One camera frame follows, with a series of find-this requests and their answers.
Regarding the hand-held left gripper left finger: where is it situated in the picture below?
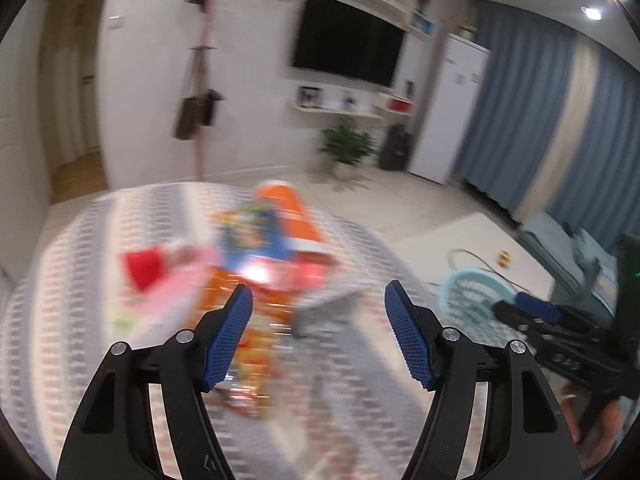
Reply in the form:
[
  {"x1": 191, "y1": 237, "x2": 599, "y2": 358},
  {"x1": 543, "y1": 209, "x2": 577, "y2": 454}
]
[{"x1": 55, "y1": 284, "x2": 254, "y2": 480}]

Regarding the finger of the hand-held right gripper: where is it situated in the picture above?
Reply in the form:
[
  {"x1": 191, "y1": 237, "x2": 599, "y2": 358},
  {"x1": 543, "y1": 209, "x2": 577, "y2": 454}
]
[
  {"x1": 492, "y1": 299, "x2": 556, "y2": 356},
  {"x1": 514, "y1": 291, "x2": 563, "y2": 324}
]

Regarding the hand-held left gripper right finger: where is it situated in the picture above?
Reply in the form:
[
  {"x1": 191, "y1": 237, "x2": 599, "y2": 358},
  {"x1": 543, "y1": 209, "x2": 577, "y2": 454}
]
[{"x1": 384, "y1": 281, "x2": 585, "y2": 480}]

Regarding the orange snack packet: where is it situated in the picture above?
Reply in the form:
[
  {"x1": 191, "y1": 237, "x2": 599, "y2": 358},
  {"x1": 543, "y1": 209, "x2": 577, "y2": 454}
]
[{"x1": 197, "y1": 265, "x2": 301, "y2": 418}]

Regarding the light blue plastic basket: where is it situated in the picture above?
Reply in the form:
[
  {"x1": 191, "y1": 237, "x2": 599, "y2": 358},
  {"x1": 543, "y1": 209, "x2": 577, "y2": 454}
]
[{"x1": 437, "y1": 266, "x2": 566, "y2": 396}]

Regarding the grey packet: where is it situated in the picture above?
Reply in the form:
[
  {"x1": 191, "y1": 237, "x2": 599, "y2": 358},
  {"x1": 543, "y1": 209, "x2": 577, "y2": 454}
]
[{"x1": 292, "y1": 280, "x2": 392, "y2": 342}]

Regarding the blue snack packet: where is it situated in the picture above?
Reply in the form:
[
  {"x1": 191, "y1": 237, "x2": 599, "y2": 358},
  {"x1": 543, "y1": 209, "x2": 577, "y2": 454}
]
[{"x1": 215, "y1": 205, "x2": 296, "y2": 272}]

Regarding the red and pink packet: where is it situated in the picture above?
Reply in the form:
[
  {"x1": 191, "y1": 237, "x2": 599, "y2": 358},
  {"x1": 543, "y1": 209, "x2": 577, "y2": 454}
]
[{"x1": 120, "y1": 245, "x2": 221, "y2": 322}]

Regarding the orange cylindrical snack can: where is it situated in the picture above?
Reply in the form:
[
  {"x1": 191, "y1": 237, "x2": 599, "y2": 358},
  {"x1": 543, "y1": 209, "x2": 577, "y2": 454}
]
[{"x1": 252, "y1": 180, "x2": 337, "y2": 286}]

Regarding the person's right hand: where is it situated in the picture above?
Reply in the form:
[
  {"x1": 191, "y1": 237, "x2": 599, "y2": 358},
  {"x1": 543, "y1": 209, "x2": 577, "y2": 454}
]
[{"x1": 563, "y1": 381, "x2": 629, "y2": 448}]

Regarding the blue grey sofa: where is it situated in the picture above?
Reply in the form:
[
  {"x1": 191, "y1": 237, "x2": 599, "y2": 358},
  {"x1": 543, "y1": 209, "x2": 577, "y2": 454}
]
[{"x1": 517, "y1": 210, "x2": 623, "y2": 316}]

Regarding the white coffee table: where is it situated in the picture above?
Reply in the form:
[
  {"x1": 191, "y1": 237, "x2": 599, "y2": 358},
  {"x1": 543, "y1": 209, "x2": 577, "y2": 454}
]
[{"x1": 395, "y1": 210, "x2": 556, "y2": 302}]

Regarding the blue curtain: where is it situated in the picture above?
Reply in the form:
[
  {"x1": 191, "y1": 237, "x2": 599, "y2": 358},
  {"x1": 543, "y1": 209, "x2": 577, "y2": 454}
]
[
  {"x1": 452, "y1": 0, "x2": 581, "y2": 216},
  {"x1": 542, "y1": 50, "x2": 640, "y2": 256}
]

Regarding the striped woven blanket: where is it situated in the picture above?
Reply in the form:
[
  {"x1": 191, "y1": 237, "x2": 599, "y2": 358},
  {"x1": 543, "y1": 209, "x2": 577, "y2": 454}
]
[{"x1": 0, "y1": 180, "x2": 506, "y2": 480}]

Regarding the pink coat rack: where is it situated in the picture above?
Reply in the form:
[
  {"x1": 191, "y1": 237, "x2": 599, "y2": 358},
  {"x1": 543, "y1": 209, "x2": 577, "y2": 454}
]
[{"x1": 187, "y1": 0, "x2": 226, "y2": 182}]

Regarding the black guitar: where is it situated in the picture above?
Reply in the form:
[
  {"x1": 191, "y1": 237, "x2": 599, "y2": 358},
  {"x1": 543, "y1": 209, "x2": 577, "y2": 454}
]
[{"x1": 377, "y1": 124, "x2": 413, "y2": 171}]

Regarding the beige curtain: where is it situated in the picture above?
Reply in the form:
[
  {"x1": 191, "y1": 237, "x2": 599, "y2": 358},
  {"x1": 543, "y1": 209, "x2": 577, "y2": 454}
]
[{"x1": 515, "y1": 40, "x2": 621, "y2": 221}]

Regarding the green potted plant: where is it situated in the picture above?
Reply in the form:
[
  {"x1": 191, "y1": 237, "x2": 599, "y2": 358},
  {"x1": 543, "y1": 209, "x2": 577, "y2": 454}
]
[{"x1": 317, "y1": 117, "x2": 378, "y2": 181}]

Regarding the white refrigerator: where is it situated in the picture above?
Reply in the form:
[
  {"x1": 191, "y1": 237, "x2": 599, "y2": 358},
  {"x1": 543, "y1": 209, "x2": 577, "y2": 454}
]
[{"x1": 410, "y1": 32, "x2": 491, "y2": 186}]

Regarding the brown hanging bag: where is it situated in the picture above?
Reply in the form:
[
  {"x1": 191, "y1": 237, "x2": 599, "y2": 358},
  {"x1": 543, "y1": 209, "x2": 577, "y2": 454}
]
[{"x1": 174, "y1": 50, "x2": 201, "y2": 141}]

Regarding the red and white box shelf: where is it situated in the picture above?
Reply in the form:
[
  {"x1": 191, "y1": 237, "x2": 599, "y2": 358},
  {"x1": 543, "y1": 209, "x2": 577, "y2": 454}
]
[{"x1": 377, "y1": 91, "x2": 416, "y2": 117}]

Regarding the black hanging bag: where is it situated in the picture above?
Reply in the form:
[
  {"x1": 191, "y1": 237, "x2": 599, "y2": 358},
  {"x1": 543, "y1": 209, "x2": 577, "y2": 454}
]
[{"x1": 200, "y1": 89, "x2": 222, "y2": 127}]

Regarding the short curved white shelf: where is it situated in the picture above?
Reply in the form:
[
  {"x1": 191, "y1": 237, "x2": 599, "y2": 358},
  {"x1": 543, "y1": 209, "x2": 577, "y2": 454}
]
[{"x1": 287, "y1": 97, "x2": 383, "y2": 121}]

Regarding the hallway door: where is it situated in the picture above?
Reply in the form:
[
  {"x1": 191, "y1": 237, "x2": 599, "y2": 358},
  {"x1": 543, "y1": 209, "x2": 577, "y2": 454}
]
[{"x1": 76, "y1": 7, "x2": 104, "y2": 153}]

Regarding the small blue box shelf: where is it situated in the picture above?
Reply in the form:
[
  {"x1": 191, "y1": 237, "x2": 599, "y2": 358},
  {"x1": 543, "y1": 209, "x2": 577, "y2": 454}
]
[{"x1": 409, "y1": 10, "x2": 435, "y2": 36}]

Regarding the thin cable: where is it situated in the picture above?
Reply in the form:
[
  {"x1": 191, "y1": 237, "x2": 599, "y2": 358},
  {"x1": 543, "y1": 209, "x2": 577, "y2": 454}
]
[{"x1": 447, "y1": 247, "x2": 523, "y2": 288}]

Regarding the black picture frame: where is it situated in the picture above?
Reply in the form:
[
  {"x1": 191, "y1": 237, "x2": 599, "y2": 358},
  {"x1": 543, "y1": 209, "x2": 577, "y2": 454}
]
[{"x1": 296, "y1": 85, "x2": 323, "y2": 109}]

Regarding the black wall television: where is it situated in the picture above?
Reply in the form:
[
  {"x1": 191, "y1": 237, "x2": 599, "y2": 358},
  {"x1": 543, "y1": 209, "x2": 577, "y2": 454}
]
[{"x1": 290, "y1": 0, "x2": 406, "y2": 88}]

